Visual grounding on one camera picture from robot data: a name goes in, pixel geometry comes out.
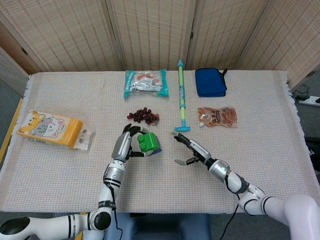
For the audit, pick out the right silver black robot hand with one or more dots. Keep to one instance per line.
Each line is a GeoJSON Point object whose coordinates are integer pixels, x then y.
{"type": "Point", "coordinates": [193, 150]}

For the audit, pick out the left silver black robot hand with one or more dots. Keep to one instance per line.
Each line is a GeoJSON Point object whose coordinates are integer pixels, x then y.
{"type": "Point", "coordinates": [126, 147]}

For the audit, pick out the green toy block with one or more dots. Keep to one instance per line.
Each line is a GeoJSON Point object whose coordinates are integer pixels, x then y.
{"type": "Point", "coordinates": [149, 144]}

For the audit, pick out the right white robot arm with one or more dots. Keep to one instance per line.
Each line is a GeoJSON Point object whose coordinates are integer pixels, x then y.
{"type": "Point", "coordinates": [262, 195]}

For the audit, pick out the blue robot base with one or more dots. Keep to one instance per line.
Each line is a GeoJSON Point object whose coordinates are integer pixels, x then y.
{"type": "Point", "coordinates": [157, 226]}

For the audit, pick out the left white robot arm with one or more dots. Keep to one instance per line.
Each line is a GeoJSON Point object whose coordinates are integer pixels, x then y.
{"type": "Point", "coordinates": [82, 207]}

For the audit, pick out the bunch of dark red grapes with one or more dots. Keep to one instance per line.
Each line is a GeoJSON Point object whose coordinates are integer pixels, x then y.
{"type": "Point", "coordinates": [143, 116]}

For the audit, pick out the orange spouted drink pouch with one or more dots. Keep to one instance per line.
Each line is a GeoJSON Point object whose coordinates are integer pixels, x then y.
{"type": "Point", "coordinates": [217, 117]}

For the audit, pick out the green teal toy water pump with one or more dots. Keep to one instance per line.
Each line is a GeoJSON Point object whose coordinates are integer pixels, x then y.
{"type": "Point", "coordinates": [182, 100]}

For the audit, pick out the teal silver snack bag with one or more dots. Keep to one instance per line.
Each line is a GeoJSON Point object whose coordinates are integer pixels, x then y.
{"type": "Point", "coordinates": [146, 83]}

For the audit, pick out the beige woven tablecloth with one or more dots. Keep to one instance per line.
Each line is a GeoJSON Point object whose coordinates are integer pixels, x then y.
{"type": "Point", "coordinates": [62, 175]}

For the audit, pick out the blue zipper pouch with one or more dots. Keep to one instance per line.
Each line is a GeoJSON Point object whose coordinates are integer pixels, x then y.
{"type": "Point", "coordinates": [210, 82]}

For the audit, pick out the yellow cat print tissue pack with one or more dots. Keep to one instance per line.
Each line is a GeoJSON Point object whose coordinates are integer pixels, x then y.
{"type": "Point", "coordinates": [53, 128]}

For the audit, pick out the woven folding screen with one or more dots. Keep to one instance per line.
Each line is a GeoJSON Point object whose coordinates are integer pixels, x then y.
{"type": "Point", "coordinates": [160, 32]}

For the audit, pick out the white power strip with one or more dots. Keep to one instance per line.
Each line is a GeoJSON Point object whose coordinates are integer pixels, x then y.
{"type": "Point", "coordinates": [308, 100]}

